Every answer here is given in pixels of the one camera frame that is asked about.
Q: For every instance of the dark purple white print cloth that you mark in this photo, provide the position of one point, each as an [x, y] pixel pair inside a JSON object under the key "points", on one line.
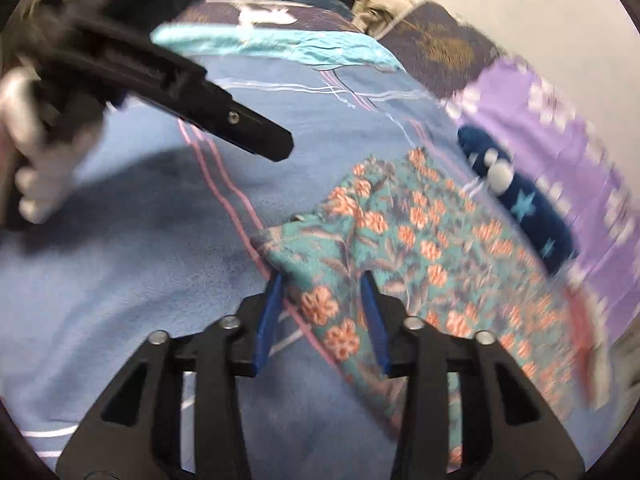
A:
{"points": [[280, 15]]}

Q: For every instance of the blue bedsheet with pink stripes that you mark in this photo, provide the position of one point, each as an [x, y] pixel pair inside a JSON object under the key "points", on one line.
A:
{"points": [[150, 240]]}

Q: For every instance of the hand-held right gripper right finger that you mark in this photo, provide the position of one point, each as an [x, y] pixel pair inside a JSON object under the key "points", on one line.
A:
{"points": [[375, 325]]}

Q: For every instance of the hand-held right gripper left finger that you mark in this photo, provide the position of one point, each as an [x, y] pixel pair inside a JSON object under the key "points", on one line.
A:
{"points": [[267, 320]]}

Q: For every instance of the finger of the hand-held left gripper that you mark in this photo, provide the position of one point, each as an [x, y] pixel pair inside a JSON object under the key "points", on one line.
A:
{"points": [[235, 120]]}

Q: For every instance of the teal orange floral garment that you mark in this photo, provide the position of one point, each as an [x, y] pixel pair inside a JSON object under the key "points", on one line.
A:
{"points": [[415, 260]]}

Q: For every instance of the folded beige cloth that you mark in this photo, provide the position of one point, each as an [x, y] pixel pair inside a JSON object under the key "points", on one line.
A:
{"points": [[602, 360]]}

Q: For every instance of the person's left hand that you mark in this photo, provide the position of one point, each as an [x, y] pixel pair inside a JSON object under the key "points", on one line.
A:
{"points": [[45, 180]]}

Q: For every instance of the turquoise cloth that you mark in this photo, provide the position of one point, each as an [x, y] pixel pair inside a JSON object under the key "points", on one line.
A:
{"points": [[280, 45]]}

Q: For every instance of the purple floral bedding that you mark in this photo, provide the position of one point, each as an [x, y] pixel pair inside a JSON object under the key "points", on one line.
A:
{"points": [[575, 125]]}

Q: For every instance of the navy star print garment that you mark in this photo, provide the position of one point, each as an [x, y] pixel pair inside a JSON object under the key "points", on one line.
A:
{"points": [[520, 200]]}

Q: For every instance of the beige crumpled cloth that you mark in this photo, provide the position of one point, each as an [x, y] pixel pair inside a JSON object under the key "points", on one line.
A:
{"points": [[382, 7]]}

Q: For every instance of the dark pillow with gold print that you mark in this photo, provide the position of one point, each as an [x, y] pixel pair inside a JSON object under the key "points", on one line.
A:
{"points": [[440, 50]]}

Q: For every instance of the folded pink cloth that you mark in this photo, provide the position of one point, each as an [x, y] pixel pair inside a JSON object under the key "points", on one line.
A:
{"points": [[582, 330]]}

